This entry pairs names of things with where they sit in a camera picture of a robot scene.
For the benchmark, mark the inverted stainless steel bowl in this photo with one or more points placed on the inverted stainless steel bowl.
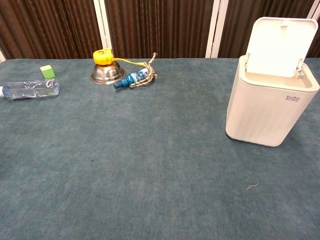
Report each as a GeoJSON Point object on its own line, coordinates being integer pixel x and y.
{"type": "Point", "coordinates": [108, 72]}

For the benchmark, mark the brown pleated curtain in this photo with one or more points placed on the brown pleated curtain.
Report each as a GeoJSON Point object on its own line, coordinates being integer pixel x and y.
{"type": "Point", "coordinates": [160, 27]}

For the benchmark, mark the white screen frame post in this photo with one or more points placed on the white screen frame post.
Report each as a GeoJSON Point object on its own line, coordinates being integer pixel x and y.
{"type": "Point", "coordinates": [103, 25]}
{"type": "Point", "coordinates": [2, 55]}
{"type": "Point", "coordinates": [314, 10]}
{"type": "Point", "coordinates": [215, 28]}

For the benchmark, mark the blue spray bottle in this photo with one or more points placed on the blue spray bottle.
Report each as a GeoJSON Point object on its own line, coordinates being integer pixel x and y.
{"type": "Point", "coordinates": [135, 77]}

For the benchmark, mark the white plastic trash bin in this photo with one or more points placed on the white plastic trash bin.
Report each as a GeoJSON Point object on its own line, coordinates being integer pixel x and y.
{"type": "Point", "coordinates": [262, 110]}

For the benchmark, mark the blue table cloth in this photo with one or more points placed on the blue table cloth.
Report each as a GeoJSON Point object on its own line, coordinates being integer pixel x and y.
{"type": "Point", "coordinates": [140, 160]}

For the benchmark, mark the green and white block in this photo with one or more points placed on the green and white block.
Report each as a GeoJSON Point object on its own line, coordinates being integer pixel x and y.
{"type": "Point", "coordinates": [48, 71]}

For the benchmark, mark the clear plastic water bottle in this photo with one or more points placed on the clear plastic water bottle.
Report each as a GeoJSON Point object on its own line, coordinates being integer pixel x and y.
{"type": "Point", "coordinates": [30, 89]}

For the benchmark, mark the yellow tape measure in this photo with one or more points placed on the yellow tape measure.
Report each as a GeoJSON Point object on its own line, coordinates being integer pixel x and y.
{"type": "Point", "coordinates": [103, 57]}

